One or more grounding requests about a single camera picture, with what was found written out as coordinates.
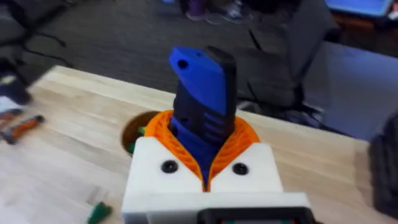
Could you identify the right gripper white and orange right finger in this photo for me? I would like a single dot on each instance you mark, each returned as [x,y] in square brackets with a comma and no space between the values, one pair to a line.
[248,168]

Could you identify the right gripper white and orange left finger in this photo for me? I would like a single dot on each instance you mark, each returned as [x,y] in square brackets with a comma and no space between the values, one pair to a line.
[155,168]

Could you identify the blue electric screwdriver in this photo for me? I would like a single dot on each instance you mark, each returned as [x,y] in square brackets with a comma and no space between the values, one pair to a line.
[203,102]

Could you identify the green toy vegetable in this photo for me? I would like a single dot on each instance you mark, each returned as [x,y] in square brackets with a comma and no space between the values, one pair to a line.
[99,213]

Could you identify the brown tub with toys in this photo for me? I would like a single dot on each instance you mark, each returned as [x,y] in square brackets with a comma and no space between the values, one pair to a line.
[136,130]

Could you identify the black office chair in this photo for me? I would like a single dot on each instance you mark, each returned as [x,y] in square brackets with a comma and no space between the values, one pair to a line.
[280,68]

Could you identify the dark box at table side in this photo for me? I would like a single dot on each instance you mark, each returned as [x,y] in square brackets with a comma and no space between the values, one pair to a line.
[385,168]

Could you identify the dark blue object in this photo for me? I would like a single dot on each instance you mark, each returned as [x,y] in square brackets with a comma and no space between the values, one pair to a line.
[14,90]

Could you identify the blue screen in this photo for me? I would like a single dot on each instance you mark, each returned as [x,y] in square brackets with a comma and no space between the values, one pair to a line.
[360,7]

